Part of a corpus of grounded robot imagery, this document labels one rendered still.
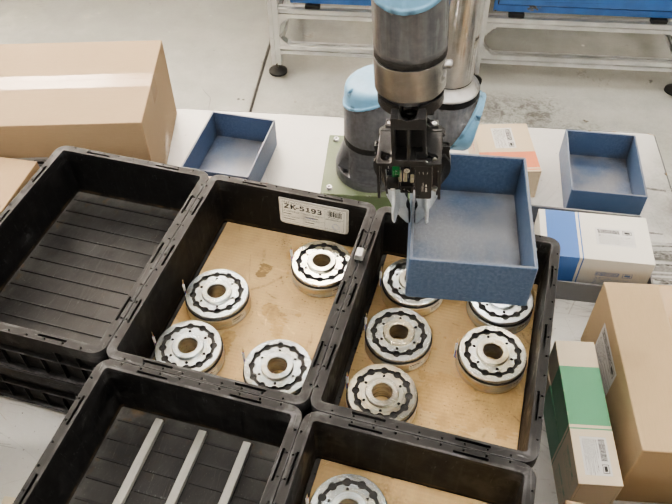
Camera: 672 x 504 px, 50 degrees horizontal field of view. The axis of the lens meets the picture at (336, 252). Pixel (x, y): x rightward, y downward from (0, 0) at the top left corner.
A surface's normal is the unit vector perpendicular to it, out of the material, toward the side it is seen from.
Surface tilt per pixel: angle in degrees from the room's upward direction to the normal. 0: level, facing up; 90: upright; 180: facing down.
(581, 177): 0
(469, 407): 0
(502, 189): 90
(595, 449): 0
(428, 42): 88
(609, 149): 90
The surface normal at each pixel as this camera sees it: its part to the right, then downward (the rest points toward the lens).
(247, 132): -0.23, 0.72
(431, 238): 0.00, -0.67
